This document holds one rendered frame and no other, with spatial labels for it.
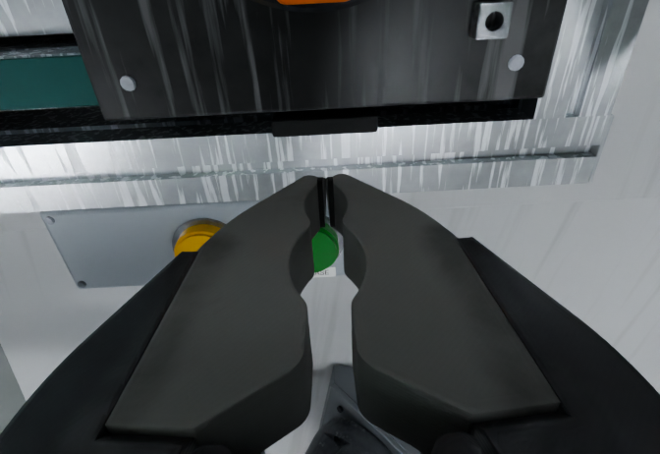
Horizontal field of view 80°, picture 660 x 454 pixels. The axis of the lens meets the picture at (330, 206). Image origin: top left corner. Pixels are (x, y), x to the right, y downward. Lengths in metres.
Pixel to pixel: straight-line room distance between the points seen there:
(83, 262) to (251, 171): 0.14
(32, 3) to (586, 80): 0.32
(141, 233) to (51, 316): 0.28
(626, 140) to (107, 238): 0.43
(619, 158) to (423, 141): 0.24
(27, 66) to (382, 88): 0.20
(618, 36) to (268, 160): 0.20
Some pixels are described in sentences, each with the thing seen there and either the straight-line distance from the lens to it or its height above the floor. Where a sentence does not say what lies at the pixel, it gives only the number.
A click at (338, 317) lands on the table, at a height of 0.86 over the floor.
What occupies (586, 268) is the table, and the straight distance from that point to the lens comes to 0.51.
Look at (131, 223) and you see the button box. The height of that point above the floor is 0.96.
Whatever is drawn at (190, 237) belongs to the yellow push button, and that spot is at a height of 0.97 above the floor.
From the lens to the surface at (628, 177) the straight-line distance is 0.46.
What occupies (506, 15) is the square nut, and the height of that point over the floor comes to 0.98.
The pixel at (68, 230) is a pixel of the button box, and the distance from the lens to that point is 0.32.
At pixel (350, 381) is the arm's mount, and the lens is 0.53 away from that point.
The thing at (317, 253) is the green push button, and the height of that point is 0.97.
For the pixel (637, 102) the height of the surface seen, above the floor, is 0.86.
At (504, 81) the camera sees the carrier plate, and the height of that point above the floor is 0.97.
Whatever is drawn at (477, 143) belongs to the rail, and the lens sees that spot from 0.26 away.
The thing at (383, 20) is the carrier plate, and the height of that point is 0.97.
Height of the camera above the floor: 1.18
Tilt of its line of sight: 58 degrees down
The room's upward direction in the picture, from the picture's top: 177 degrees clockwise
